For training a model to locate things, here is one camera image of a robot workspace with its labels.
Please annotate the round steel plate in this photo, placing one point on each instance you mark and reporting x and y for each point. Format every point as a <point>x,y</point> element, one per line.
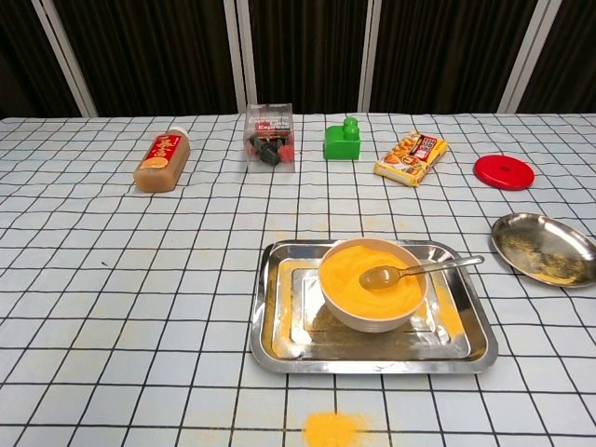
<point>535,247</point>

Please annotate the white bowl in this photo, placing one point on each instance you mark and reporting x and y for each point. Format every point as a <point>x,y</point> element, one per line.
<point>368,323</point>

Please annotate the red round plastic disc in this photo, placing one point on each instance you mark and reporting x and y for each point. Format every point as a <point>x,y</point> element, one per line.
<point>504,172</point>

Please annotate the brown juice bottle red label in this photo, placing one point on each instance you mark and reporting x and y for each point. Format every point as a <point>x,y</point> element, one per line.
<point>160,163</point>

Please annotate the metal spoon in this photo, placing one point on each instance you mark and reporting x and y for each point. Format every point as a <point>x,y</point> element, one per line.
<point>378,278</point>

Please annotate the clear plastic capsule box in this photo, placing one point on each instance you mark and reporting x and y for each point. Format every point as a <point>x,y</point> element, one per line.
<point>270,139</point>

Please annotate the white screen frame post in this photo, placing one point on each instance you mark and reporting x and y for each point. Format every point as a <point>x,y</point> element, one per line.
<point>524,60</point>
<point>65,60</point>
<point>239,56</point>
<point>371,56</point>

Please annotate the rectangular steel tray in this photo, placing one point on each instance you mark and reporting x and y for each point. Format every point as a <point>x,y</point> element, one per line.
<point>298,344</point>

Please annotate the white black checkered tablecloth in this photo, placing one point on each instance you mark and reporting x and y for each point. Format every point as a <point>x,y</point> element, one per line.
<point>139,279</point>

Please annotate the green toy building block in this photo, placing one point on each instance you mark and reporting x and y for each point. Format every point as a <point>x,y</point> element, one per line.
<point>342,146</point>

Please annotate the orange powder pile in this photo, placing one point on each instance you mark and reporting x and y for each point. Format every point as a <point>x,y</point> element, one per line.
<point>330,430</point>

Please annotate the yellow snack package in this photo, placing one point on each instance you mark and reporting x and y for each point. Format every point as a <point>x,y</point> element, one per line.
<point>410,158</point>

